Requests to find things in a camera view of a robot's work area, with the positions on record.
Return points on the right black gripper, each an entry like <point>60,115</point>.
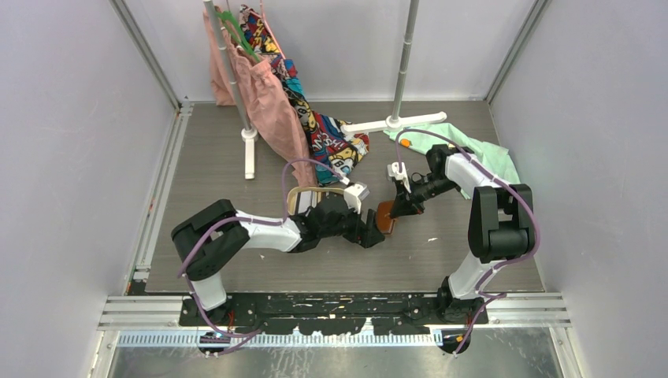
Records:
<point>409,205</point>

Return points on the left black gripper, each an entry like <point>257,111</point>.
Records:
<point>371,235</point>

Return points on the brown leather card holder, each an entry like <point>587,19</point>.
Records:
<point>385,221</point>

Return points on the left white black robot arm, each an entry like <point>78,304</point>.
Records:
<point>207,241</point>

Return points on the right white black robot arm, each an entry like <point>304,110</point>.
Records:
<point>500,228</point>

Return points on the beige oval card tray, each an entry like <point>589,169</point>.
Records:
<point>300,199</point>

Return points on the mint green garment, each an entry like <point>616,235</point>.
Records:
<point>496,159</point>

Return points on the right white rack stand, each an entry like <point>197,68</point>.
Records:
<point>394,121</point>

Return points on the white rack stand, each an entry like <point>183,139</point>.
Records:
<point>249,133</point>
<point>394,121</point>

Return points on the colourful comic print garment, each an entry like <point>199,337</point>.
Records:
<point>326,142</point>

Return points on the pink hanging garment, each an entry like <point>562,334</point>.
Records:
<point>269,110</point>

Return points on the left white rack stand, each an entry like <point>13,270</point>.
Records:
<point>249,133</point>

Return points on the green clothes hanger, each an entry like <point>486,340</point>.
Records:
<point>236,32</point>

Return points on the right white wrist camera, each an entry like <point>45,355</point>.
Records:
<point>396,173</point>

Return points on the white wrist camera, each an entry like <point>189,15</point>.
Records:
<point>354,194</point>
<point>396,173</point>

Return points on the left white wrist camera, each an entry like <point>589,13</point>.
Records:
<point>354,194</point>

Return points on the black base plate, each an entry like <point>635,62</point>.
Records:
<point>337,314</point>

